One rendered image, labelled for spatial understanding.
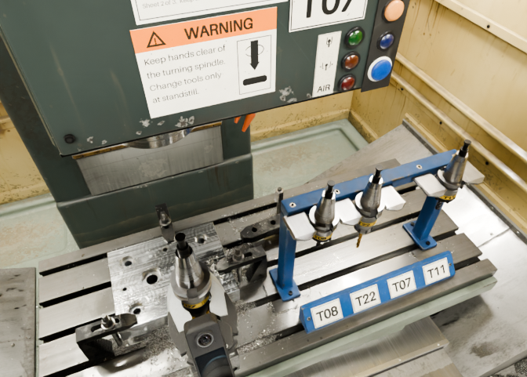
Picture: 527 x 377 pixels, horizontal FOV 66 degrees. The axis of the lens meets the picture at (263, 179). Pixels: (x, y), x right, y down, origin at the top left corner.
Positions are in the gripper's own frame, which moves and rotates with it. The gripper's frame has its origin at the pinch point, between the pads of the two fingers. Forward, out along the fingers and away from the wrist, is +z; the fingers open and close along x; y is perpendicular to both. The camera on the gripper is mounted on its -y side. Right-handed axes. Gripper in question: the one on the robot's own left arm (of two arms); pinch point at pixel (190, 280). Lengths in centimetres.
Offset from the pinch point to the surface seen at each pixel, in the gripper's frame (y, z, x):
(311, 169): 72, 80, 69
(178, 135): -17.1, 16.4, 4.4
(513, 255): 46, 0, 96
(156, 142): -17.2, 15.9, 0.7
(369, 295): 35, 1, 42
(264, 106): -28.9, 3.2, 14.3
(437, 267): 35, 1, 64
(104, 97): -34.9, 3.4, -4.0
